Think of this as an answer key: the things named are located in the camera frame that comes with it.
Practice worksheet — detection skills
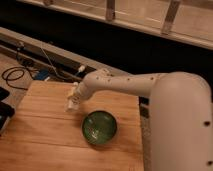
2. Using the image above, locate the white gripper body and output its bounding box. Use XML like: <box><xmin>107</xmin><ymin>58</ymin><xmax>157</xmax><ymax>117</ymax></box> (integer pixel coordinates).
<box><xmin>71</xmin><ymin>82</ymin><xmax>87</xmax><ymax>101</ymax></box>

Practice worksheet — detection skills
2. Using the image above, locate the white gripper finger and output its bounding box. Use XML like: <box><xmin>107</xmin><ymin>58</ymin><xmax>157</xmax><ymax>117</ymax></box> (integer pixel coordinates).
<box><xmin>67</xmin><ymin>87</ymin><xmax>77</xmax><ymax>99</ymax></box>

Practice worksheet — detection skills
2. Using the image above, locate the white plastic bottle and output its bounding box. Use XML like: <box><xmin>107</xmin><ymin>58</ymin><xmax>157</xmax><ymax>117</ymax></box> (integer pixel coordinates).
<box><xmin>64</xmin><ymin>82</ymin><xmax>82</xmax><ymax>112</ymax></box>

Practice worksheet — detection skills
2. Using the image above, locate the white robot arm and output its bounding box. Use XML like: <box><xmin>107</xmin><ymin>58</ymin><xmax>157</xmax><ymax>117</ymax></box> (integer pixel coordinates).
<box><xmin>68</xmin><ymin>69</ymin><xmax>213</xmax><ymax>171</ymax></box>

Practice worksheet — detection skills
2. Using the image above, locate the green ceramic bowl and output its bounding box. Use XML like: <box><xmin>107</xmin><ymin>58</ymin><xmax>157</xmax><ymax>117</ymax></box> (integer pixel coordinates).
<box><xmin>82</xmin><ymin>110</ymin><xmax>117</xmax><ymax>145</ymax></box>

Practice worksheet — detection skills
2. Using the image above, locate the blue object behind table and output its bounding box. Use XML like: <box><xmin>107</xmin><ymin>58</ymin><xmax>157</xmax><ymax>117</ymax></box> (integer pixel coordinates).
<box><xmin>34</xmin><ymin>70</ymin><xmax>49</xmax><ymax>80</ymax></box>

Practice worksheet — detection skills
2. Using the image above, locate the black device at left edge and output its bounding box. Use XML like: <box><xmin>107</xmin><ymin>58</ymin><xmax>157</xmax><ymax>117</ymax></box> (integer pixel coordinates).
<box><xmin>0</xmin><ymin>87</ymin><xmax>15</xmax><ymax>135</ymax></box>

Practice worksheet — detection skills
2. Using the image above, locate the thin white cable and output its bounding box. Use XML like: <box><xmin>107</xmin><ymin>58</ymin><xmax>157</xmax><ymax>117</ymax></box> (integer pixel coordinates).
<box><xmin>39</xmin><ymin>46</ymin><xmax>86</xmax><ymax>81</ymax></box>

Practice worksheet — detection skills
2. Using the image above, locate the metal rail along wall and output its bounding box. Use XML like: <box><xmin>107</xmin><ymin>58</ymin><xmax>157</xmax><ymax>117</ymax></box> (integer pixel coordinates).
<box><xmin>0</xmin><ymin>27</ymin><xmax>128</xmax><ymax>76</ymax></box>

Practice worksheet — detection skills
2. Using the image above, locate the black cable loop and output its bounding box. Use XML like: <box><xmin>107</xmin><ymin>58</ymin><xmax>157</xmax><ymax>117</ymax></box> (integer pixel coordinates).
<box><xmin>1</xmin><ymin>65</ymin><xmax>38</xmax><ymax>91</ymax></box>

